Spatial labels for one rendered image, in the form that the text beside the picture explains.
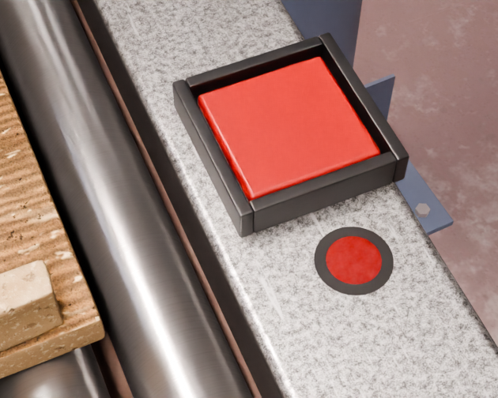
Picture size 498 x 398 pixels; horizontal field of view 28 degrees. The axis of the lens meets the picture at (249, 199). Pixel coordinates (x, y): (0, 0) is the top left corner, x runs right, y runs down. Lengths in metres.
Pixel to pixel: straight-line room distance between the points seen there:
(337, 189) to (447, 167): 1.18
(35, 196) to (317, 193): 0.11
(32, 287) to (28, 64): 0.15
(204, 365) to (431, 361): 0.09
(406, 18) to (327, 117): 1.37
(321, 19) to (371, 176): 0.76
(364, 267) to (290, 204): 0.04
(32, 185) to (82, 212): 0.03
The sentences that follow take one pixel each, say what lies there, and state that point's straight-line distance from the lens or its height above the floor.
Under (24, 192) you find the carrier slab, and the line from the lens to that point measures 0.40.
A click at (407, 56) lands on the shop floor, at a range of 1.72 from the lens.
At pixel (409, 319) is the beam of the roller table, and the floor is 0.92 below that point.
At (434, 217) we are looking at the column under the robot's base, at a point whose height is 0.01.
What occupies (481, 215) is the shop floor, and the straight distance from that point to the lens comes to 1.54.
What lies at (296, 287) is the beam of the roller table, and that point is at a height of 0.92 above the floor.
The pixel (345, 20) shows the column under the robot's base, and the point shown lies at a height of 0.41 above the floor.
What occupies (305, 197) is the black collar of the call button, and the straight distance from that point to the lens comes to 0.40.
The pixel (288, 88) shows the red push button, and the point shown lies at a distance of 0.43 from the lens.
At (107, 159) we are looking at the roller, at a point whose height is 0.92.
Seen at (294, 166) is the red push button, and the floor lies 0.93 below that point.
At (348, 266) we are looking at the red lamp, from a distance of 0.40.
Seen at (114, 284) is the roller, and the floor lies 0.92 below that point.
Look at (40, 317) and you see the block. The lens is 0.36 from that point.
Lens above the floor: 1.26
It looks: 56 degrees down
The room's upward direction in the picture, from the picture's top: straight up
